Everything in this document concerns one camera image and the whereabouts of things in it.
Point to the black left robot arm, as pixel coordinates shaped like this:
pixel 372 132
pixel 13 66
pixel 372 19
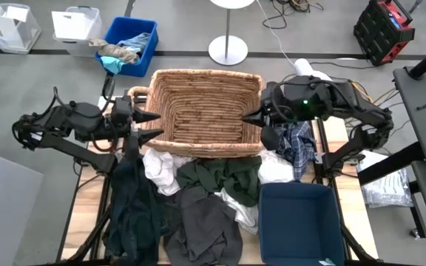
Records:
pixel 83 118

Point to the dark grey garment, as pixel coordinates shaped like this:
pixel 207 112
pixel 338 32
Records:
pixel 205 229

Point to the woven wicker basket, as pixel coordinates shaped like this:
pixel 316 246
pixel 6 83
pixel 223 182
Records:
pixel 205 111

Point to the blue plastic bin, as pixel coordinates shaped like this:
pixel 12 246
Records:
pixel 128 27

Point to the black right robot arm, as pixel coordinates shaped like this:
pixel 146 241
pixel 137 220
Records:
pixel 368 114

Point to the blue plaid shirt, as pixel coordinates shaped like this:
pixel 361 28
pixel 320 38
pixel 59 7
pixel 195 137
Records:
pixel 298 144

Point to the dark denim trousers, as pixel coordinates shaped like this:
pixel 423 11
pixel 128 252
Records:
pixel 135 207

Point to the grey flat board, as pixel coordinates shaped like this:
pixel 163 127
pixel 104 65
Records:
pixel 6 214

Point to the white desk lamp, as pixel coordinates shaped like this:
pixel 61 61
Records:
pixel 305 66

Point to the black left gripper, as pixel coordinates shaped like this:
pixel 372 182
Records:
pixel 122 111

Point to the tan cloth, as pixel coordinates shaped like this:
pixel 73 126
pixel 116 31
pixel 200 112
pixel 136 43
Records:
pixel 118 51

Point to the clear bin with white lid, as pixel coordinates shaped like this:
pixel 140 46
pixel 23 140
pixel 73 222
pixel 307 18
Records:
pixel 74 26

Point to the dark green shirt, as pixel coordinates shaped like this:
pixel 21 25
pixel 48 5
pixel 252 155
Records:
pixel 235 177

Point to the black table leg frame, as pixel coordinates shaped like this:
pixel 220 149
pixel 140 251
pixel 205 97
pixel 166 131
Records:
pixel 390 164

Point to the red and black toolbox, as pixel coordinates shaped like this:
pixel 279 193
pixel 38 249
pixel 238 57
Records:
pixel 379 33

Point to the black aluminium mounting frame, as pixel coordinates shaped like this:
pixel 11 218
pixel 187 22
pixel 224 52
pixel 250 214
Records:
pixel 357 248
pixel 94 236

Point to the teal cloth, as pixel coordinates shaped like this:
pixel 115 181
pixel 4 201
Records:
pixel 111 63

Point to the navy fabric bin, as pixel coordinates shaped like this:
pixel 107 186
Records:
pixel 298 221

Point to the clear plastic storage box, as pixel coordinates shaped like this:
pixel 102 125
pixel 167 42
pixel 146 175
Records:
pixel 13 29

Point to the light blue cloth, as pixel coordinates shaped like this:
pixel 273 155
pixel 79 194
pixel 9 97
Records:
pixel 135 42

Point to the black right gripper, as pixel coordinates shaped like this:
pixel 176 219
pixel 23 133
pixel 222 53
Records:
pixel 272 103

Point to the clear plastic bag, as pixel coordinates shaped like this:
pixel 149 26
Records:
pixel 387 188

